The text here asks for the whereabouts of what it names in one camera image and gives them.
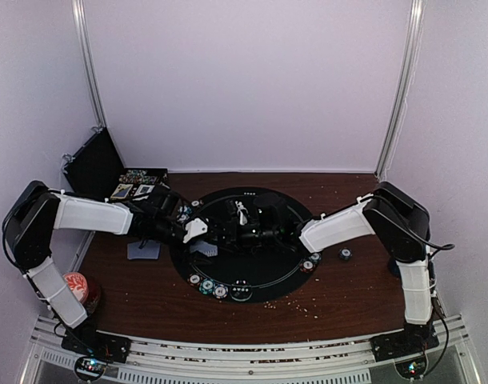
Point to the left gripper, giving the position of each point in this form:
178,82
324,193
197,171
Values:
194,236

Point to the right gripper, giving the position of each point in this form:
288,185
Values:
230,230

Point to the grey card deck box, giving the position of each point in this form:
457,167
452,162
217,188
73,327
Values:
207,250

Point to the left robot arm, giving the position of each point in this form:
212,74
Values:
43,226

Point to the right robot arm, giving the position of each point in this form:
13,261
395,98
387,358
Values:
400,223

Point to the round black poker mat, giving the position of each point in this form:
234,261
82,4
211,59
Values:
272,271

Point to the leftover cards on table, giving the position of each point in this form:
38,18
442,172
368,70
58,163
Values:
138,251

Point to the playing card deck in case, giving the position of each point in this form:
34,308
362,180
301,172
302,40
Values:
144,189

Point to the green chip stack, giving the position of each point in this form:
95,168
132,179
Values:
345,254

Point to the black poker set case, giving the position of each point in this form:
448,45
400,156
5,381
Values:
96,170

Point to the red patterned tin can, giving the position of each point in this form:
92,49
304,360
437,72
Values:
85,289

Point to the dark blue mug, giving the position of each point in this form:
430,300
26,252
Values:
393,268

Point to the aluminium front rail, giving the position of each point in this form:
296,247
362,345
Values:
344,360

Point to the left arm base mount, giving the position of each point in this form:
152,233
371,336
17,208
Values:
94,359

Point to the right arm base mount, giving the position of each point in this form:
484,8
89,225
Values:
409,354

